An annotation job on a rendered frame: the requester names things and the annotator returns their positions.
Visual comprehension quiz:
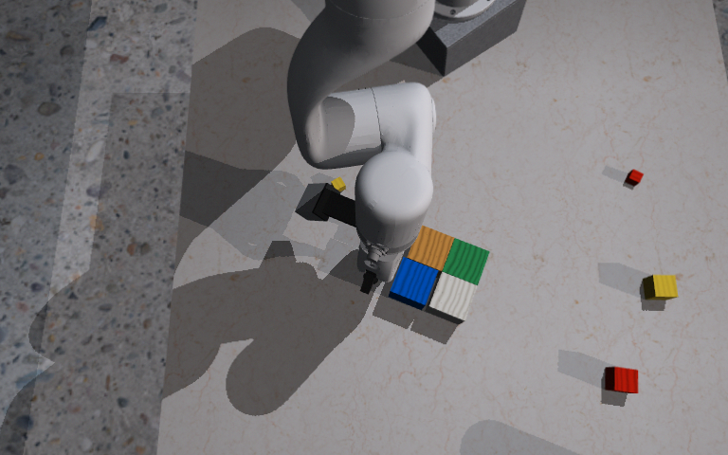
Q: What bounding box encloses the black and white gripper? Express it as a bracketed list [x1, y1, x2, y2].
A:
[357, 239, 410, 295]

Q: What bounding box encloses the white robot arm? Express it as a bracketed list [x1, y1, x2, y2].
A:
[287, 0, 496, 263]

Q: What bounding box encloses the blue cube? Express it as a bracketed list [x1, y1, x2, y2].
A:
[389, 257, 438, 310]

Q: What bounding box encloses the green cube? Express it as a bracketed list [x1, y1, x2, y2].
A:
[441, 238, 489, 285]

